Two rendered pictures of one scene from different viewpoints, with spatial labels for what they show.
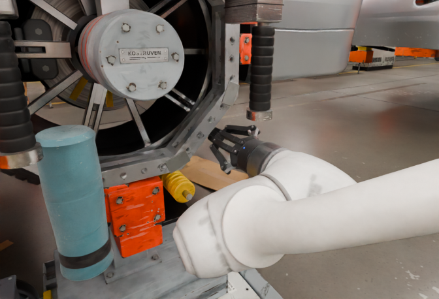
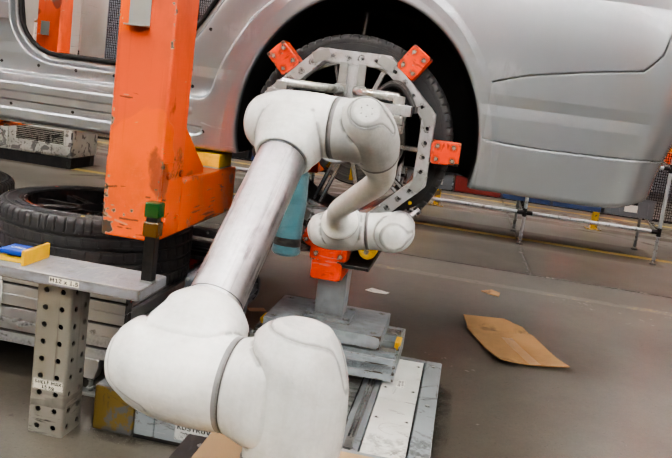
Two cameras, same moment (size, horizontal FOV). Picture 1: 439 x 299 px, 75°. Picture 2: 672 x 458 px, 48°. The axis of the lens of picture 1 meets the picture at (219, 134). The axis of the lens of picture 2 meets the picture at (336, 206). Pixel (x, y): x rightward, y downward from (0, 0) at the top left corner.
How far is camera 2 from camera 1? 1.84 m
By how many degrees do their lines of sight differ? 40
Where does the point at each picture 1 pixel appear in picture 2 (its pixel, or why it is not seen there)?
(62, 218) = not seen: hidden behind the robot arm
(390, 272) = not seen: outside the picture
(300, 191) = (374, 221)
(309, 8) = (548, 129)
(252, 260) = (327, 230)
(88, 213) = (291, 214)
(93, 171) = (300, 193)
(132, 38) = not seen: hidden behind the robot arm
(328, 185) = (385, 219)
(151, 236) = (332, 270)
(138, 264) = (330, 317)
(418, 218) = (346, 196)
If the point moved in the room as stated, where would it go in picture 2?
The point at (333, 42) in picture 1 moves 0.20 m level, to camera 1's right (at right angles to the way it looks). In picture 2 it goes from (587, 169) to (652, 180)
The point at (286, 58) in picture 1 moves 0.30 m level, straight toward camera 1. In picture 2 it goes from (514, 173) to (446, 169)
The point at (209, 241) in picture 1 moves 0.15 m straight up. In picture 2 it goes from (317, 220) to (324, 166)
